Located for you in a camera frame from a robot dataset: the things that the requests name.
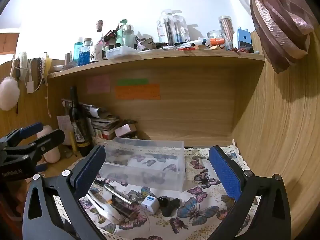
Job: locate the rolled magazines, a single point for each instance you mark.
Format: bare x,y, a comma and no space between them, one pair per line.
87,108

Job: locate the butterfly print lace tablecloth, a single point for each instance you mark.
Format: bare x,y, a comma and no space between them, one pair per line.
200,212

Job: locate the silver metal cylinder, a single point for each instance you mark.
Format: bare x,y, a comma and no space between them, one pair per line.
120,192

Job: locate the round glass jar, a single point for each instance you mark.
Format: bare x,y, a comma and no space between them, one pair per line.
215,36

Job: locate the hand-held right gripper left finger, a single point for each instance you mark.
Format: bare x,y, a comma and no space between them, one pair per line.
90,172

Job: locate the clear plastic storage box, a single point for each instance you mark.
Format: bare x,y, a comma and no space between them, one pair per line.
150,170

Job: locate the handwritten paper note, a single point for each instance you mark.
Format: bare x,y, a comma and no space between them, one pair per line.
63,127

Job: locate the orange capped tube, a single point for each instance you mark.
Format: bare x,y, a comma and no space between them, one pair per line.
217,42

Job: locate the stack of books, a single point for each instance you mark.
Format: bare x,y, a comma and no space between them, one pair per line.
105,127

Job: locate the white hanging tag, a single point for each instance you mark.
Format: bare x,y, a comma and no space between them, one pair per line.
29,87

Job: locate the dark rectangular case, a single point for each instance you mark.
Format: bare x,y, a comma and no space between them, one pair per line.
122,207

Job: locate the yellow wax stick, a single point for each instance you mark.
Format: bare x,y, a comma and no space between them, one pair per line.
72,142

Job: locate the wooden shelf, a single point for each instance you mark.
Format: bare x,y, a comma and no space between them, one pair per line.
155,61

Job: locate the blue box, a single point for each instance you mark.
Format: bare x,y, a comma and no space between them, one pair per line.
243,38

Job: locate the black clip-on device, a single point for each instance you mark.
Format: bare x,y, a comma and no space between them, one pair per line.
172,207

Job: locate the white fluffy puff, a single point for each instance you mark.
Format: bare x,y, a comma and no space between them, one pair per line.
8,93

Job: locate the green sticky note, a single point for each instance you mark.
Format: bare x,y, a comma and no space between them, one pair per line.
132,81

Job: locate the tall clear jar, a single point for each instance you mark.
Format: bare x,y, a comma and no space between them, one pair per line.
226,30

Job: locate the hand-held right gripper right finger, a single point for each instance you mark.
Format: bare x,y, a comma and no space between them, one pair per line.
225,172

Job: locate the small white card box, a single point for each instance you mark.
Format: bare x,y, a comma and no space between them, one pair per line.
125,130

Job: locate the white cube charger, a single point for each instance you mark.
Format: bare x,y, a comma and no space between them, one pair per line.
150,203

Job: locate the pink sticky note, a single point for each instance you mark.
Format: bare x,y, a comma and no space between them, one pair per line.
98,85

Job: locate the clear bottle silver cap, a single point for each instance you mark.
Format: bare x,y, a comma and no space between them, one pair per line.
128,37

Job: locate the white curved plastic tool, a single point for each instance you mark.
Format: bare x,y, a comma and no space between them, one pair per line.
100,206

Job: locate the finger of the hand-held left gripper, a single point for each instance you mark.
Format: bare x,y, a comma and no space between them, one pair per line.
50,141
31,129

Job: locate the person's left forearm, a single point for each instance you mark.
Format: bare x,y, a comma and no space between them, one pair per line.
10,205

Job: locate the small black round object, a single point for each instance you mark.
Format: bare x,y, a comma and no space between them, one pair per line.
164,200

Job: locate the clear packaged brush set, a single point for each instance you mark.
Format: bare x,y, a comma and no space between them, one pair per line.
176,27

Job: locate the teal plastic bottle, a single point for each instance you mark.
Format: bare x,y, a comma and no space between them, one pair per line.
77,50

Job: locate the dark wine bottle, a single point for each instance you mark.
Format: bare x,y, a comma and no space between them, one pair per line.
80,130

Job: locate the cream cylinder candle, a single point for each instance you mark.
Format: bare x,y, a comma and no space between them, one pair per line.
53,155

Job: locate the bottle with blue liquid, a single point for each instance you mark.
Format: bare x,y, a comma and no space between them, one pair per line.
84,55

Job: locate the orange sticky note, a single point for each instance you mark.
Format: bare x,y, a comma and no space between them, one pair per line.
137,92

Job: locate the white plastic tray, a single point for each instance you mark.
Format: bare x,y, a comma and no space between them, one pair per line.
121,52

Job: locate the patterned lace ribbon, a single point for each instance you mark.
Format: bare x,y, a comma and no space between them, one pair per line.
38,70

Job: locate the green pump bottle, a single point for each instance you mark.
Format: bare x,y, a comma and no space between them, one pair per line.
120,36

